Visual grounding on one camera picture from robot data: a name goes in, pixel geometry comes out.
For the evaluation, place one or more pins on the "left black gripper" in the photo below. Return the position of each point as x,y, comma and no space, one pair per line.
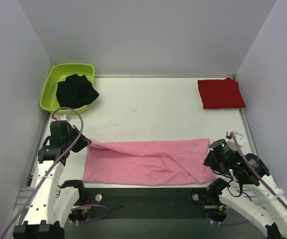
80,142

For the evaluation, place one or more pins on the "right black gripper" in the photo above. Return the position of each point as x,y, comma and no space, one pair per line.
210,161

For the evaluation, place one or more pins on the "green plastic basin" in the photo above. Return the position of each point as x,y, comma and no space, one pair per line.
48,100

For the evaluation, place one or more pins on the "pink t shirt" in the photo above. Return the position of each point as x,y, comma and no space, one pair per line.
148,163

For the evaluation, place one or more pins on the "red t shirt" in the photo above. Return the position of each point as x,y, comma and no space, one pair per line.
220,94

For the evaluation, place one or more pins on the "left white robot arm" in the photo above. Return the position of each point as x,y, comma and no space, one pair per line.
47,211

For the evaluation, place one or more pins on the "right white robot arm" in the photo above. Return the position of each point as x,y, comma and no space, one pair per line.
246,185

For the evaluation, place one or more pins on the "black t shirt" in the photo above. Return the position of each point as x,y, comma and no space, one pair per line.
75,92

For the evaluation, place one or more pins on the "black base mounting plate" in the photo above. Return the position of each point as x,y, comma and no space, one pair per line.
148,203

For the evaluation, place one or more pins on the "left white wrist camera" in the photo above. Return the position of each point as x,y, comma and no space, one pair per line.
64,117

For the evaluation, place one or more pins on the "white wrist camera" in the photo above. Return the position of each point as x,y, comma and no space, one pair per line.
64,117
235,138

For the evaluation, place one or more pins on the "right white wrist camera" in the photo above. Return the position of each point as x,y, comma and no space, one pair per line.
235,138

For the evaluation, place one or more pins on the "aluminium extrusion rail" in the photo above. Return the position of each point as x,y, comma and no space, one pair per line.
25,193

